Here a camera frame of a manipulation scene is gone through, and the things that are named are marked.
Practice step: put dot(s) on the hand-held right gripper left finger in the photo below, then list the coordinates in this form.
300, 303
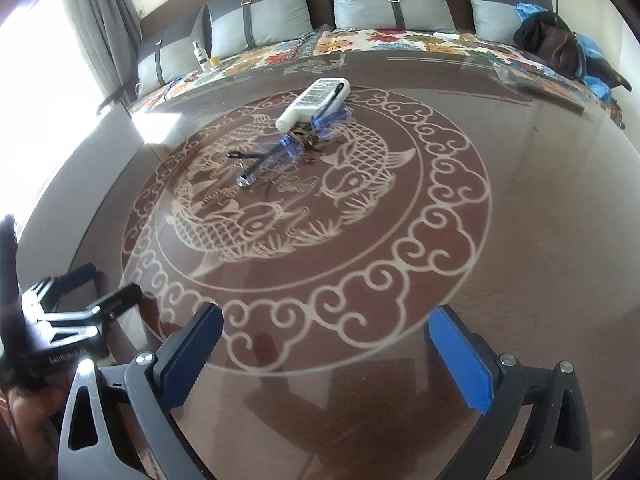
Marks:
192, 355

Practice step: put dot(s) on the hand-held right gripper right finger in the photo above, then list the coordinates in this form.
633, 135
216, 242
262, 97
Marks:
460, 360

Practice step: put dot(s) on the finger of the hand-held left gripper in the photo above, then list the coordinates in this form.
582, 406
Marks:
117, 302
77, 280

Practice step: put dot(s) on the large white cardboard box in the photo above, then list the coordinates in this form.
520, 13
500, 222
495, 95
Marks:
90, 160

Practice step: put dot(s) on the brown patterned glass desktop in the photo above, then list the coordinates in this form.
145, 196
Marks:
350, 270

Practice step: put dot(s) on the person's left hand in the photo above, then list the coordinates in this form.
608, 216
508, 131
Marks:
30, 410

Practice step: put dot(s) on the dark wooden chair armrest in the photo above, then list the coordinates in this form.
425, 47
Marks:
107, 104

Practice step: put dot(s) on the black eyelash curler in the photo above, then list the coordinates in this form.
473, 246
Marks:
250, 165

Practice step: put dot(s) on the white pump bottle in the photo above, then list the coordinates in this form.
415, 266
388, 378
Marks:
201, 55

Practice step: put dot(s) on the grey curtain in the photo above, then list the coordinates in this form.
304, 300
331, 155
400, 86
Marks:
105, 10

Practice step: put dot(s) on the clear plastic bag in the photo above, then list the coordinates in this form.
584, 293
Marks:
517, 76

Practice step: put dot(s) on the brown bag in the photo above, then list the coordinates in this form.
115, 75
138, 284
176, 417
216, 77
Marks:
555, 47

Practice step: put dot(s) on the sofa with floral cover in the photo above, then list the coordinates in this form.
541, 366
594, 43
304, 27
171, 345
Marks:
380, 40

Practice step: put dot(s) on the blue cloth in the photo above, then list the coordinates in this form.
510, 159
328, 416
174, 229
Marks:
592, 50

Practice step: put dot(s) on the brown padded headboard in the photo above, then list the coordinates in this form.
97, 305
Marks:
314, 0

